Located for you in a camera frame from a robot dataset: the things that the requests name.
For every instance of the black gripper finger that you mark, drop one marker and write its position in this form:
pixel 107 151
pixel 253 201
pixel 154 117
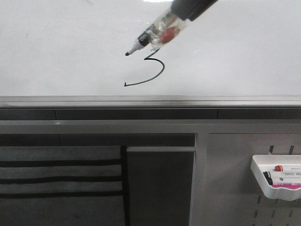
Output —
pixel 190 9

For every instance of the white whiteboard marker with magnet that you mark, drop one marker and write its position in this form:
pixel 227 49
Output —
pixel 165 28

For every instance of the white whiteboard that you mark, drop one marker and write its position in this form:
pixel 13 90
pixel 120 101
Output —
pixel 72 53

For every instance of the grey metal panel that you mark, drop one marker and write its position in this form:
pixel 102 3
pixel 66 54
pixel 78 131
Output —
pixel 160 181

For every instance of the red capped marker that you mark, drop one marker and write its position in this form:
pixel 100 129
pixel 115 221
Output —
pixel 287 168

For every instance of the black capped marker upper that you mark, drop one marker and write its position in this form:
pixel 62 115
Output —
pixel 281 174

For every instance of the black capped marker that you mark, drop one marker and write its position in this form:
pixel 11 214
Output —
pixel 281 174
pixel 284 181

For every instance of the grey pegboard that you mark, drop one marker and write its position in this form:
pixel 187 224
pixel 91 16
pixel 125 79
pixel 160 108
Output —
pixel 225 191

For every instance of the black capped marker lower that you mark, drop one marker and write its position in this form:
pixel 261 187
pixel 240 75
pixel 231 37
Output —
pixel 284 181

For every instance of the white plastic tray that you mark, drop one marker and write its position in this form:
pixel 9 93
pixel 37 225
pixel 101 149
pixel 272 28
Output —
pixel 262 163

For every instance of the pink white eraser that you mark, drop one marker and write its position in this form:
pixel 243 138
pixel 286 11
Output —
pixel 287 186

